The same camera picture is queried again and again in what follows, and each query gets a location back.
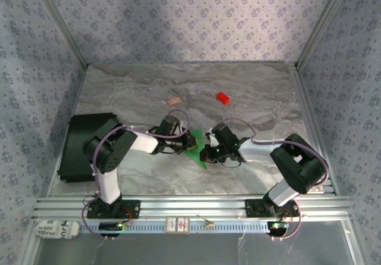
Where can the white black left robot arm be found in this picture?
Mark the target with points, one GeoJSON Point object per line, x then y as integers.
{"type": "Point", "coordinates": [110, 155]}

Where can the aluminium side rail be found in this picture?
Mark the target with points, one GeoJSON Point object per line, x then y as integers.
{"type": "Point", "coordinates": [309, 122]}
{"type": "Point", "coordinates": [74, 110]}

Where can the aluminium mounting rail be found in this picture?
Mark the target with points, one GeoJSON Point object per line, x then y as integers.
{"type": "Point", "coordinates": [190, 207]}

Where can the grey metal shelf panel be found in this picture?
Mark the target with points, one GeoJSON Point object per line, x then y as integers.
{"type": "Point", "coordinates": [178, 250]}

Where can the black controller board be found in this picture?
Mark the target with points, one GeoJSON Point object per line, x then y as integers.
{"type": "Point", "coordinates": [110, 227]}
{"type": "Point", "coordinates": [276, 227]}

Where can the black flat tray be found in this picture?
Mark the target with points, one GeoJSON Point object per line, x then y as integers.
{"type": "Point", "coordinates": [74, 146]}

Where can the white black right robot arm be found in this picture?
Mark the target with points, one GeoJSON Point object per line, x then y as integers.
{"type": "Point", "coordinates": [300, 166]}

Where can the white printed paper roll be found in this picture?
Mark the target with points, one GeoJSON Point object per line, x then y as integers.
{"type": "Point", "coordinates": [53, 230]}

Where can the small red block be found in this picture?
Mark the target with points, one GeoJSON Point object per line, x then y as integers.
{"type": "Point", "coordinates": [223, 97]}

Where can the aluminium corner post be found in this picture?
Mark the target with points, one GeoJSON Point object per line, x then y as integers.
{"type": "Point", "coordinates": [323, 23]}
{"type": "Point", "coordinates": [62, 23]}

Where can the small brass clip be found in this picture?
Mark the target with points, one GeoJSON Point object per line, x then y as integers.
{"type": "Point", "coordinates": [208, 224]}

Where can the white red label card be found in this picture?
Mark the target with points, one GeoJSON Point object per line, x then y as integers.
{"type": "Point", "coordinates": [177, 225]}

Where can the small orange block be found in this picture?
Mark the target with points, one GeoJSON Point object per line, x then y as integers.
{"type": "Point", "coordinates": [174, 101]}

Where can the green paper sheet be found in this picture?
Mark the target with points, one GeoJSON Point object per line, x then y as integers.
{"type": "Point", "coordinates": [195, 156]}

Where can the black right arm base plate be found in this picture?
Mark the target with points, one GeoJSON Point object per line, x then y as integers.
{"type": "Point", "coordinates": [254, 208]}

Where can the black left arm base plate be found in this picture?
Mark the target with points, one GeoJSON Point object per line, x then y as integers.
{"type": "Point", "coordinates": [131, 210]}

